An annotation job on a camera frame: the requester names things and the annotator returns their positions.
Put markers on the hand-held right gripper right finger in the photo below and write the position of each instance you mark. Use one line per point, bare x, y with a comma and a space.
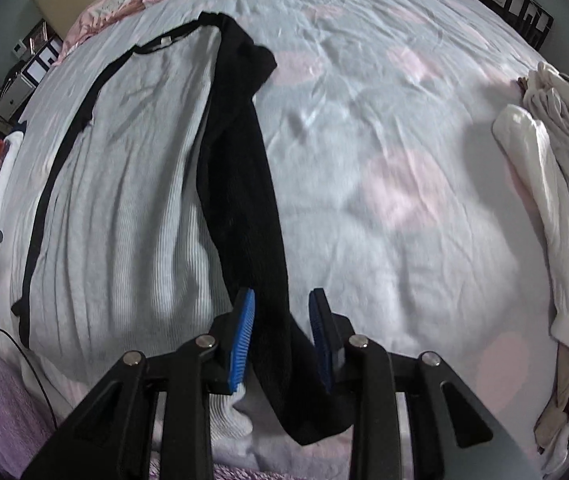
320, 340

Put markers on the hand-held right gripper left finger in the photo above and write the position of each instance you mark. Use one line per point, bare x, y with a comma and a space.
242, 340

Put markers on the grey ribbed shirt black sleeves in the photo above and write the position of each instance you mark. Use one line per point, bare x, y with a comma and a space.
129, 185

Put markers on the person's purple fleece garment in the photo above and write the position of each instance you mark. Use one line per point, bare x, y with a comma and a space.
4, 420

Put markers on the white folded garment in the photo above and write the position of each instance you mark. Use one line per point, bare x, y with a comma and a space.
7, 180

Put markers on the navy folded garment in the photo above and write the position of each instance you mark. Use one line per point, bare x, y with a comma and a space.
19, 127

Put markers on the bed with dotted grey sheet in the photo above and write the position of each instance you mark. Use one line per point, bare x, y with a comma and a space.
389, 135

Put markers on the light pink pillow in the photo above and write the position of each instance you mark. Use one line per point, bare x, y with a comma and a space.
114, 5

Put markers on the light grey garment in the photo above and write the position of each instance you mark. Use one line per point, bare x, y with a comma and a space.
564, 110

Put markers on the white wall thermostat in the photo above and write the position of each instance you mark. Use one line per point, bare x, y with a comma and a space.
18, 50

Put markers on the silver picture frame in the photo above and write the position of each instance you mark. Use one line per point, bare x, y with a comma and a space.
38, 34

